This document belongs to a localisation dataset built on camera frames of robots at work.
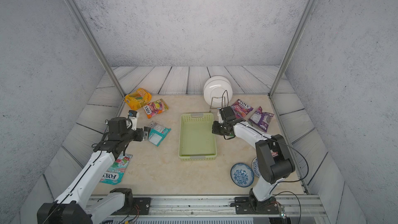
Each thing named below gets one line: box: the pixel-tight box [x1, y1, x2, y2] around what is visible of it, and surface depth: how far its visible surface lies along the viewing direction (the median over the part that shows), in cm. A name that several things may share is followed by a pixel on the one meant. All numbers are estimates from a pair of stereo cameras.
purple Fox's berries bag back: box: [248, 105, 275, 133], surface depth 104 cm
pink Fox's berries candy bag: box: [230, 99, 254, 119], surface depth 113 cm
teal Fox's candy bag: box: [148, 120, 172, 147], surface depth 100 cm
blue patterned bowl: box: [230, 162, 254, 188], surface depth 82 cm
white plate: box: [203, 75, 233, 108], surface depth 107 cm
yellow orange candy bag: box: [124, 87, 152, 111], surface depth 117 cm
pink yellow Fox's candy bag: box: [143, 98, 169, 119], surface depth 113 cm
